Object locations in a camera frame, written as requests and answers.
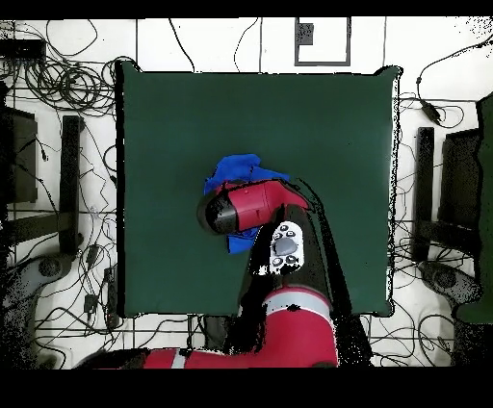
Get black frame leg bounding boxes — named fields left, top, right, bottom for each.
left=412, top=126, right=435, bottom=264
left=58, top=115, right=85, bottom=257

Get black flat box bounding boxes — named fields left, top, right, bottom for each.
left=0, top=38, right=47, bottom=61

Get grey chair base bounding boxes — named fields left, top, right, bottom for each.
left=417, top=259, right=484, bottom=309
left=0, top=251, right=74, bottom=309

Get dark box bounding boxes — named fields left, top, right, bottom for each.
left=437, top=128, right=482, bottom=232
left=0, top=106, right=39, bottom=205

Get dark green table cloth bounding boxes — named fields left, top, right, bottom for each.
left=115, top=61, right=403, bottom=319

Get grey square floor frame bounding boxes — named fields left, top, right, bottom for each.
left=294, top=16, right=352, bottom=67

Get blue printed shirt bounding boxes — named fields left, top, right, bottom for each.
left=202, top=153, right=292, bottom=255

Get green hanging cloth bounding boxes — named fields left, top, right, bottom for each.
left=455, top=90, right=493, bottom=325

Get dark grey square tag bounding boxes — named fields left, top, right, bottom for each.
left=298, top=22, right=315, bottom=46

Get black power adapter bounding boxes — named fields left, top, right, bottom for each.
left=420, top=100, right=443, bottom=125

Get coiled black cables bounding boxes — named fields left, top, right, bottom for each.
left=22, top=57, right=117, bottom=116

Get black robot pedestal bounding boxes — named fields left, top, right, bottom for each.
left=188, top=314, right=247, bottom=351

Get black power strip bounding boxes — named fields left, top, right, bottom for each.
left=103, top=265, right=120, bottom=328

